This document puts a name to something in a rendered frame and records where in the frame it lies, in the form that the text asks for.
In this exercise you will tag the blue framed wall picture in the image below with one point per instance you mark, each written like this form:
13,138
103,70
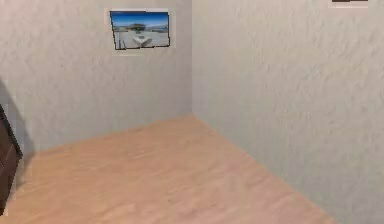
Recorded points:
140,30

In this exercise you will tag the dark brown wooden cabinet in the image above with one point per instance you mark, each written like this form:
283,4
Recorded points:
6,156

